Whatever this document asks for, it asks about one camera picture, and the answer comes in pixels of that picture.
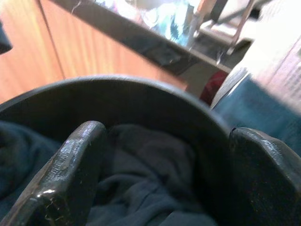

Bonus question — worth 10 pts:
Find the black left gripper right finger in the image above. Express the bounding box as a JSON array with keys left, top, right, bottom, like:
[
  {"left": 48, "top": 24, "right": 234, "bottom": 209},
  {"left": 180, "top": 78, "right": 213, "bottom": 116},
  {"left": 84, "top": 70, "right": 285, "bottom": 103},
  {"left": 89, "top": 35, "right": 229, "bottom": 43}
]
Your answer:
[{"left": 228, "top": 127, "right": 301, "bottom": 226}]

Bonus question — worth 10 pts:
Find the dark stone countertop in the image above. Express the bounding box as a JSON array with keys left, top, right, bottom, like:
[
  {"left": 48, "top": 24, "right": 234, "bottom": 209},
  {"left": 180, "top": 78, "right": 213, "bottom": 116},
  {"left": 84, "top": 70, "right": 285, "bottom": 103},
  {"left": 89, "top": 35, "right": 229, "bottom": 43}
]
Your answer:
[{"left": 50, "top": 0, "right": 232, "bottom": 73}]

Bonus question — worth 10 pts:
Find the dark blue garment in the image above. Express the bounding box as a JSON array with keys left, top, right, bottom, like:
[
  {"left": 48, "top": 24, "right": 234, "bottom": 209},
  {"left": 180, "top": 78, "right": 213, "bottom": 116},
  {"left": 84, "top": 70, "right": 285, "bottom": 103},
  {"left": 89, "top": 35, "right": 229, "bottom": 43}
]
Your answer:
[{"left": 0, "top": 120, "right": 218, "bottom": 226}]

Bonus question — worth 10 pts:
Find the black round laundry basket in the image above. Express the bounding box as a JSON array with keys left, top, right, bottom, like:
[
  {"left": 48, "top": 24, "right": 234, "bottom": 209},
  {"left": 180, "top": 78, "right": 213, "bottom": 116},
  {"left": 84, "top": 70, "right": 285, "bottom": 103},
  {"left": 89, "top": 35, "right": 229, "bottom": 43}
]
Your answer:
[{"left": 0, "top": 74, "right": 232, "bottom": 226}]

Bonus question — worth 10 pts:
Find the wooden cabinet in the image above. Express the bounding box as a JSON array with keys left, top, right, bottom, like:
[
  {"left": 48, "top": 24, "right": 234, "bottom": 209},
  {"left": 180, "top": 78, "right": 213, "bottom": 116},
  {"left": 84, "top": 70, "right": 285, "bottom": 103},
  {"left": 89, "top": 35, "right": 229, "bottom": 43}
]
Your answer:
[{"left": 0, "top": 0, "right": 189, "bottom": 104}]

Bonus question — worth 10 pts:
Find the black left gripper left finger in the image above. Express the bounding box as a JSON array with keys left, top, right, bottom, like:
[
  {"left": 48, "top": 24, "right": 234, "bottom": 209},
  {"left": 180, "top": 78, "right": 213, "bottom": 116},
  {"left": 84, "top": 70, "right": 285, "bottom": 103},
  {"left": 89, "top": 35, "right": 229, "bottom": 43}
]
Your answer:
[{"left": 0, "top": 121, "right": 107, "bottom": 226}]

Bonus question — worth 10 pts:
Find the teal blue fabric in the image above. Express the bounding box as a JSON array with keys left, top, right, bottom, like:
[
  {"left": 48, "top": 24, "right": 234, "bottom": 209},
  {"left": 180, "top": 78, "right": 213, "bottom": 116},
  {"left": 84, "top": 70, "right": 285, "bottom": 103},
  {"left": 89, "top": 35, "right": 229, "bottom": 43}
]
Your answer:
[{"left": 213, "top": 74, "right": 301, "bottom": 151}]

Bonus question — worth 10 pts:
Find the red cloth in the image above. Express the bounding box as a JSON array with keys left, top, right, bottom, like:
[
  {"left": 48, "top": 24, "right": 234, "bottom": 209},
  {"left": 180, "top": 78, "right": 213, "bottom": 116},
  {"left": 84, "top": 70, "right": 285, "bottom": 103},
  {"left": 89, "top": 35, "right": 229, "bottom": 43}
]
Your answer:
[{"left": 199, "top": 70, "right": 228, "bottom": 106}]

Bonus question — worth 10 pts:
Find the metal chair frame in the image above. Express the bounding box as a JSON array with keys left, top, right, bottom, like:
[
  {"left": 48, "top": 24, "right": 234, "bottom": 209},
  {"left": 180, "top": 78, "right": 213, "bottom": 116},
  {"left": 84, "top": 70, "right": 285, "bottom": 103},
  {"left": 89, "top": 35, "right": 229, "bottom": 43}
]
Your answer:
[{"left": 192, "top": 0, "right": 256, "bottom": 64}]

